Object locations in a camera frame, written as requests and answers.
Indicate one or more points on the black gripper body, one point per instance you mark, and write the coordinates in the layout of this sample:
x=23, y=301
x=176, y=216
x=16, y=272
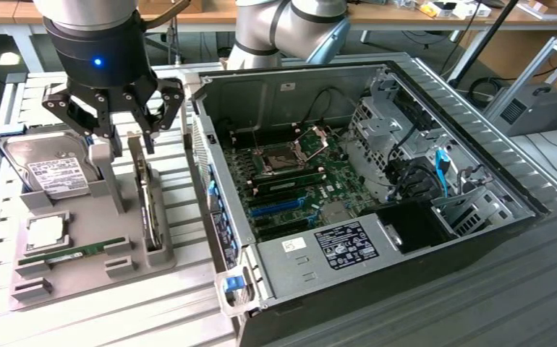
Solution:
x=99, y=54

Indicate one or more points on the low-profile NVIDIA graphics card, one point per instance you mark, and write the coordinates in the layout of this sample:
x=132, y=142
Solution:
x=150, y=202

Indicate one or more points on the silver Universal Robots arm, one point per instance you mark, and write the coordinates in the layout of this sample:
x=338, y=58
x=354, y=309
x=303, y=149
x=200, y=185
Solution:
x=258, y=29

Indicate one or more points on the silver hard disk drive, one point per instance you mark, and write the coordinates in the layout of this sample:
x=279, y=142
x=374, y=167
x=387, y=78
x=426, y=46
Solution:
x=41, y=159

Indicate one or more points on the blue disk caddy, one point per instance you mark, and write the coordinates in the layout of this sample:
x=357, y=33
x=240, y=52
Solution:
x=9, y=127

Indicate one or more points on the dark table corner cap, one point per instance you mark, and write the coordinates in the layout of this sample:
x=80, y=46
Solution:
x=16, y=77

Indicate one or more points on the CPU socket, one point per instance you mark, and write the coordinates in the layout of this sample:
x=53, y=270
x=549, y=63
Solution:
x=278, y=159

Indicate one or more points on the metal socket cover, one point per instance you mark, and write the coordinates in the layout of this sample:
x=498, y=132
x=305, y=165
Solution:
x=299, y=144

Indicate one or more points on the grey parts rack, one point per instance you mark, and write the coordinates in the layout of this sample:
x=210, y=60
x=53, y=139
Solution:
x=95, y=224

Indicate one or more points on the dark installed RAM stick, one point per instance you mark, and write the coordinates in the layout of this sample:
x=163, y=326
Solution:
x=287, y=179

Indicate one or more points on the silver CPU chip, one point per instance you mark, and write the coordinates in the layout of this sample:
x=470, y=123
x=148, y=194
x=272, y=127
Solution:
x=45, y=231

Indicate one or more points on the blue expansion slot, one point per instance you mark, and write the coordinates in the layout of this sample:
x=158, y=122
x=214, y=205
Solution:
x=278, y=207

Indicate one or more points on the green RAM stick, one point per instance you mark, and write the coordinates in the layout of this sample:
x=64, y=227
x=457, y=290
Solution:
x=89, y=247

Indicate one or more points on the green motherboard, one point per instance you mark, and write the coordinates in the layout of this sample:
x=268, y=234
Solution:
x=335, y=180

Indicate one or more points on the long black expansion slot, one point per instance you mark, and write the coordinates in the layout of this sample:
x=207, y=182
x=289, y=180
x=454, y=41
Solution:
x=293, y=234
x=284, y=225

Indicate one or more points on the silver metal drive cage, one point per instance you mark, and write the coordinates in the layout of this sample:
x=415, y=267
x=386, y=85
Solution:
x=379, y=126

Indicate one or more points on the silver chipset heatsink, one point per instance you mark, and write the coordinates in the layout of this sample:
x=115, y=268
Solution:
x=337, y=212

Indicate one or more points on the blue case latch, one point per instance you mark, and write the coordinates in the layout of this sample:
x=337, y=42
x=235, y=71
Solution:
x=232, y=283

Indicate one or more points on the silver power supply unit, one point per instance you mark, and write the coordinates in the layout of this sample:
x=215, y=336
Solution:
x=297, y=267

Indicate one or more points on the black plastic fan shroud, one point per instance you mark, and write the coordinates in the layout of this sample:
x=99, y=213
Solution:
x=418, y=224

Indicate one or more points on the small white box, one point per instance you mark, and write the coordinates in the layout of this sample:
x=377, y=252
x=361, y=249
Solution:
x=473, y=11

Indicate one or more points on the black tripod pole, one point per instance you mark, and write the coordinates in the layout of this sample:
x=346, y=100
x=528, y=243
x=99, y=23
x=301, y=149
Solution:
x=490, y=34

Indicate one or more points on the silver perforated disk bay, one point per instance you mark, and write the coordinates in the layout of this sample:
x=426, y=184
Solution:
x=473, y=213

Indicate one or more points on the black open PC case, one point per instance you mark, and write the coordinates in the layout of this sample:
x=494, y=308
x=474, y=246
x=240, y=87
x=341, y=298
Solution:
x=403, y=289

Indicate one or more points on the grey control box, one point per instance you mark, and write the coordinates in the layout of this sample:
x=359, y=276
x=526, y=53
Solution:
x=544, y=108

